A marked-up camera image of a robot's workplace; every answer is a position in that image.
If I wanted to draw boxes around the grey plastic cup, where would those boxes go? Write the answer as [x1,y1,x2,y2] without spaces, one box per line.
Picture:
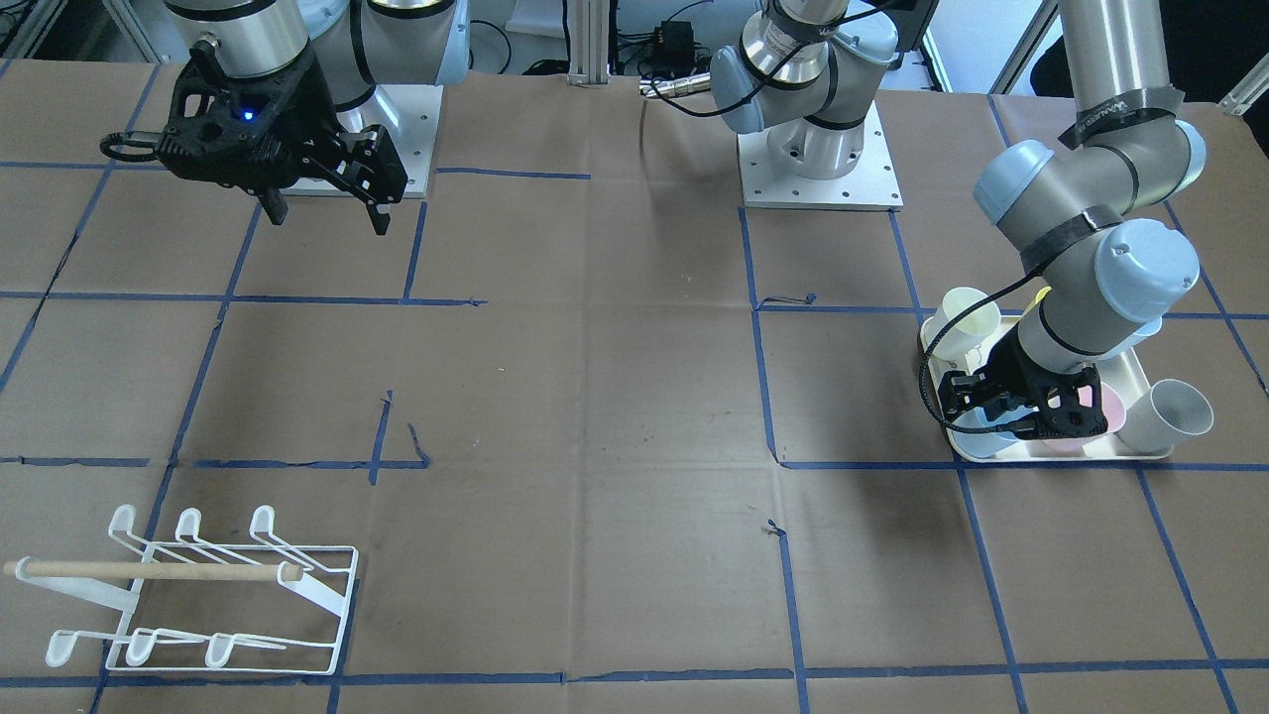
[1115,379,1214,453]

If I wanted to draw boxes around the light blue plastic cup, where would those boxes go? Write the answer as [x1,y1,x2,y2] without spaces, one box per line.
[949,406,1032,460]

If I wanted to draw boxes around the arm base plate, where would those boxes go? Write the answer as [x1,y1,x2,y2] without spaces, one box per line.
[288,82,443,199]
[739,104,905,211]

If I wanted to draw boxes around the pink plastic cup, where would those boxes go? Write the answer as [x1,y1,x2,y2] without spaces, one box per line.
[1041,386,1127,457]

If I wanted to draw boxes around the pale green plastic cup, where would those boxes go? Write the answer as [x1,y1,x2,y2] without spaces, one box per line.
[921,288,1001,365]

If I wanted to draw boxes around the yellow plastic cup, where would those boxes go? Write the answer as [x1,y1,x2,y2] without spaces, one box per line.
[1025,287,1051,312]

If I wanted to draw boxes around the aluminium frame post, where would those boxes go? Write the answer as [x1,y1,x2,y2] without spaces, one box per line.
[563,0,615,86]

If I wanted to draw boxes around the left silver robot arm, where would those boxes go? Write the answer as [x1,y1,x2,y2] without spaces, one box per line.
[709,1,1206,441]

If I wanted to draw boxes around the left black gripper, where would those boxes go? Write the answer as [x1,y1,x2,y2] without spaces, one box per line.
[937,328,1107,441]

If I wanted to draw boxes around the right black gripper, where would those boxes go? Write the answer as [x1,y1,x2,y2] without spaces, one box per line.
[99,41,407,236]

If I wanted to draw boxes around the beige serving tray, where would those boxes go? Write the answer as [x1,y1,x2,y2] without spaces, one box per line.
[917,313,1175,465]

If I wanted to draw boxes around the white wire cup rack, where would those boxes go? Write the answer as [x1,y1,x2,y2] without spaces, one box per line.
[4,505,360,676]

